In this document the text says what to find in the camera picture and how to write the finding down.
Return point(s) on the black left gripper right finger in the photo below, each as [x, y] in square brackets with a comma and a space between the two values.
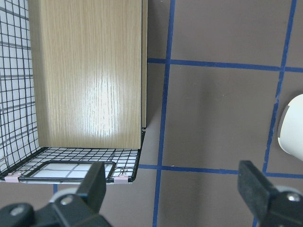
[255, 189]

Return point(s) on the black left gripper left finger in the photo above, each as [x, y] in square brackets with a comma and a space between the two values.
[92, 189]

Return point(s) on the white two-slot toaster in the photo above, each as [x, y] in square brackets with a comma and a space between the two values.
[290, 129]

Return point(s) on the pink binder clip right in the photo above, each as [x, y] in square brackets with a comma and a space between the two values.
[121, 177]

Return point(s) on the pink binder clip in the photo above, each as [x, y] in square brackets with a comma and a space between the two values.
[12, 178]
[121, 177]

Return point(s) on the pink binder clip left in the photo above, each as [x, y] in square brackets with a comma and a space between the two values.
[12, 178]

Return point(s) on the light wooden shelf board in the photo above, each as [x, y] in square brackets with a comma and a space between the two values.
[89, 71]

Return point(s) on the black wire grid rack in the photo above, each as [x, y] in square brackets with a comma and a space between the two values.
[20, 151]

